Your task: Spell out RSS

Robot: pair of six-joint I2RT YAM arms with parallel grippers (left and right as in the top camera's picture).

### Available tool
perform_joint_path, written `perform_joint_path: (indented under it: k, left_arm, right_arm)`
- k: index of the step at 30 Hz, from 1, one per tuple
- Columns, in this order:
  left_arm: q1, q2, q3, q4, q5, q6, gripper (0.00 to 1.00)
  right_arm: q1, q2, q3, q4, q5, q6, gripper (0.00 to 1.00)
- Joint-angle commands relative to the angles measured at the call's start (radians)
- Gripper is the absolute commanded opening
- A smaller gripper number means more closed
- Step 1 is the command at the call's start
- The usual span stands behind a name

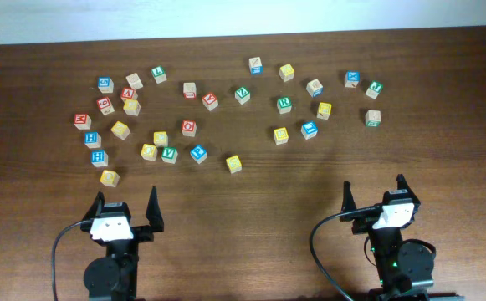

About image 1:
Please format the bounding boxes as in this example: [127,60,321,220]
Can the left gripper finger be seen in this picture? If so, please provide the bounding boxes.
[83,191,105,221]
[146,186,164,232]

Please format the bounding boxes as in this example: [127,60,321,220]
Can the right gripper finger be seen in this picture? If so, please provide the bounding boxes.
[341,181,356,213]
[396,174,420,205]

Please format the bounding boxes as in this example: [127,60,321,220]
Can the yellow S block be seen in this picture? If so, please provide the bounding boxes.
[110,121,130,140]
[226,155,242,174]

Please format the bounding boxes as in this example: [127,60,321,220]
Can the green R block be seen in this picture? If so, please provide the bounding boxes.
[277,97,293,114]

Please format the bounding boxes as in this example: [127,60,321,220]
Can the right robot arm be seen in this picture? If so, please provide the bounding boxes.
[340,174,436,300]

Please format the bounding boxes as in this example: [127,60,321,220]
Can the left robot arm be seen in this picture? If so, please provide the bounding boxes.
[80,188,164,301]

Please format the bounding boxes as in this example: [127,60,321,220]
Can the yellow O block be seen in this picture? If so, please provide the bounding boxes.
[100,170,120,187]

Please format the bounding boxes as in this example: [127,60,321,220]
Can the blue H block lower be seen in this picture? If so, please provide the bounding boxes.
[90,150,109,167]

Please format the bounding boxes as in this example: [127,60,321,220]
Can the blue h block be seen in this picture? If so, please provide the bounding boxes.
[90,150,109,167]
[84,132,102,149]

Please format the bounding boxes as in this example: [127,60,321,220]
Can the green V block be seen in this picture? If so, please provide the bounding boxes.
[161,146,178,164]

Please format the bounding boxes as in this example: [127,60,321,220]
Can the yellow block by V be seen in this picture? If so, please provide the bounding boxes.
[141,144,158,161]

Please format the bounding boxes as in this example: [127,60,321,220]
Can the blue H block upper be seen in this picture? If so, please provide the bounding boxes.
[84,132,102,149]

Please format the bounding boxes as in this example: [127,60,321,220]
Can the wooden block green edge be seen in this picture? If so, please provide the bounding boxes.
[365,110,381,127]

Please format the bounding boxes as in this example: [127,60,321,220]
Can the blue P block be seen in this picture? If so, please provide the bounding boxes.
[190,145,207,164]

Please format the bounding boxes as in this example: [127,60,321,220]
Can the yellow C block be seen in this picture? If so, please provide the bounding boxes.
[153,131,169,147]

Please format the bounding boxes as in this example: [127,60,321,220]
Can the blue E block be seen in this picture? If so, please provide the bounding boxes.
[301,121,318,140]

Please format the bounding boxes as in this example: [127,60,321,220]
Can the red M block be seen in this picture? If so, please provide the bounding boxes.
[73,114,92,130]

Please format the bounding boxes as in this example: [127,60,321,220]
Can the red Q block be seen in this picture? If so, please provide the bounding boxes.
[181,120,197,137]

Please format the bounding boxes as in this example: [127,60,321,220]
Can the yellow block lower right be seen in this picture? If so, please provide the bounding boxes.
[274,127,289,145]

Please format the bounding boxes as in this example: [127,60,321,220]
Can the green J block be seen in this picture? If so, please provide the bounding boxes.
[366,80,383,99]

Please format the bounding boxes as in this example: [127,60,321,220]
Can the red 6 block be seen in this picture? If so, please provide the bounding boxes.
[96,97,115,115]

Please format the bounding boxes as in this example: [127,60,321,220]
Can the yellow block upper left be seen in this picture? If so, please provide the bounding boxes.
[123,99,141,116]

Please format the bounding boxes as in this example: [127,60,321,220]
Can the blue X block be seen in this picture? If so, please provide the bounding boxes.
[344,70,361,88]

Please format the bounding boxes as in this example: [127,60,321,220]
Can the wooden block blue side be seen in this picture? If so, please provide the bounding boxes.
[306,79,324,98]

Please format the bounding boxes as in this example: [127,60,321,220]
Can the red A block left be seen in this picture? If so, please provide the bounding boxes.
[120,87,138,103]

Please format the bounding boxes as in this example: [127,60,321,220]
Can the red a block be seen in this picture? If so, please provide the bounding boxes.
[120,87,138,103]
[202,93,219,111]

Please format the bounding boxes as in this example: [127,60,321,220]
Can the blue S block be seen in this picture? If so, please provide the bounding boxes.
[97,77,114,94]

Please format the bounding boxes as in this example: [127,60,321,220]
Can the red A block centre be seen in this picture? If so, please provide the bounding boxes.
[202,93,219,111]

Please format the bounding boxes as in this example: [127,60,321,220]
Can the wooden block red edge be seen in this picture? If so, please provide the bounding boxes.
[182,82,197,99]

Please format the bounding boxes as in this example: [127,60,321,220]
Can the plain wooden block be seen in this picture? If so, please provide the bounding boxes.
[125,73,143,89]

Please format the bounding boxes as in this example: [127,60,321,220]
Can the green L block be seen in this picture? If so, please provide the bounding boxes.
[151,65,167,84]

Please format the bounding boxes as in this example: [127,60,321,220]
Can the yellow block top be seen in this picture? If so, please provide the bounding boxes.
[279,64,294,82]

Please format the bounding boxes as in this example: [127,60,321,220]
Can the green Z block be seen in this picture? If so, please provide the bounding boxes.
[234,86,251,105]

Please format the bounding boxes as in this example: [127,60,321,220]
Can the wooden block blue edge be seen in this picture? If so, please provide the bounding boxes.
[248,57,263,74]

